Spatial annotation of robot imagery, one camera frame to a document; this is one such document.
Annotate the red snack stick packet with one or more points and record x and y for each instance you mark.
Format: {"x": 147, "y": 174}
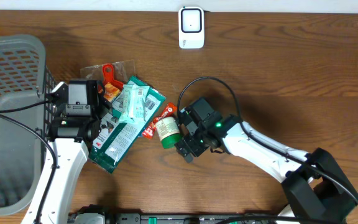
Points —
{"x": 150, "y": 130}

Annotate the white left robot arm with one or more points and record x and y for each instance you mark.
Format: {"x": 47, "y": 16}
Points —
{"x": 70, "y": 139}

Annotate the green packaged item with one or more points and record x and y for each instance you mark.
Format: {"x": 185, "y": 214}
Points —
{"x": 116, "y": 138}

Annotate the grey plastic basket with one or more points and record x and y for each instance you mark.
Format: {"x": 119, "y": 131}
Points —
{"x": 24, "y": 81}

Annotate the pale green small packet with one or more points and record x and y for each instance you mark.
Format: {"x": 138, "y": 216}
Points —
{"x": 133, "y": 109}

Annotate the white jar green lid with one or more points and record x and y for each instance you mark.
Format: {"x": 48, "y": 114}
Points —
{"x": 168, "y": 132}

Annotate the white barcode scanner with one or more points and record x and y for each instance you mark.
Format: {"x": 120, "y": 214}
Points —
{"x": 191, "y": 27}

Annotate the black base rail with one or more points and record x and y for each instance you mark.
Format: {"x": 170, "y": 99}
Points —
{"x": 102, "y": 214}

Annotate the red packaged item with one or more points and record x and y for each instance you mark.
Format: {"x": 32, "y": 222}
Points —
{"x": 110, "y": 72}

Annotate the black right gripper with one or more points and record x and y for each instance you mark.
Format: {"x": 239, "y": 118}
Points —
{"x": 186, "y": 146}

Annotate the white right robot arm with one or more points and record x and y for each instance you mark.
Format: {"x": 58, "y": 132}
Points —
{"x": 316, "y": 188}

